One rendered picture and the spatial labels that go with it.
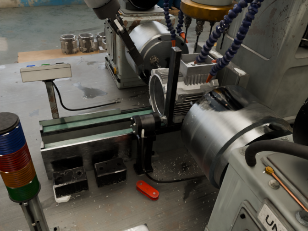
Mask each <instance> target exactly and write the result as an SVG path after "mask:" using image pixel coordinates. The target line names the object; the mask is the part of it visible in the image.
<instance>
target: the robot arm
mask: <svg viewBox="0 0 308 231"><path fill-rule="evenodd" d="M84 1H85V3H86V4H87V6H88V7H89V8H92V9H93V11H94V12H95V14H96V15H97V17H98V18H99V19H100V20H104V19H106V18H107V19H108V20H107V22H108V23H109V25H110V26H111V27H112V28H113V30H114V31H115V33H116V34H117V35H118V36H119V37H120V39H121V40H122V42H123V44H124V45H125V47H126V48H127V50H126V52H127V53H129V55H130V56H131V58H132V59H133V61H134V63H135V64H136V66H139V65H141V64H142V63H144V60H143V59H142V57H141V55H140V53H139V51H138V50H137V48H136V46H135V45H134V44H135V43H134V42H133V41H132V39H131V37H130V36H129V34H128V32H127V30H126V27H125V25H124V23H123V20H122V18H121V17H120V16H119V15H118V14H116V13H117V12H118V11H119V9H120V3H119V1H118V0H84Z"/></svg>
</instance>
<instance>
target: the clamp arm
mask: <svg viewBox="0 0 308 231"><path fill-rule="evenodd" d="M182 56H183V55H182V50H181V49H180V48H178V47H171V52H170V64H169V73H168V82H167V90H166V98H165V111H164V116H163V118H164V117H165V118H164V120H166V121H164V124H165V125H166V126H167V127H169V126H172V121H173V114H174V107H175V106H176V103H175V100H176V91H177V84H178V77H179V70H180V63H181V60H182Z"/></svg>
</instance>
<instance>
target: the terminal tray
mask: <svg viewBox="0 0 308 231"><path fill-rule="evenodd" d="M199 54H200V53H194V54H183V56H182V60H181V63H180V71H181V73H182V74H183V76H184V83H185V85H187V86H188V85H189V84H190V85H192V84H193V85H195V84H197V85H198V84H201V83H203V84H204V83H206V81H207V78H208V76H209V71H210V70H211V67H212V66H214V64H215V63H212V62H211V61H213V60H214V59H213V58H211V57H210V56H209V55H207V58H206V59H205V61H204V62H202V63H197V64H194V62H195V60H196V57H197V56H198V55H199ZM189 65H190V66H189ZM214 79H216V76H213V77H212V78H211V80H214ZM211 80H210V81H209V83H210V82H211Z"/></svg>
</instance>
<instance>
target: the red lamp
mask: <svg viewBox="0 0 308 231"><path fill-rule="evenodd" d="M30 159H31V155H30V152H29V149H28V145H27V141H26V142H25V144H24V145H23V146H22V147H21V148H20V149H19V150H17V151H16V152H13V153H11V154H5V155H0V171H3V172H14V171H17V170H20V169H22V168H23V167H25V166H26V165H27V164H28V163H29V161H30Z"/></svg>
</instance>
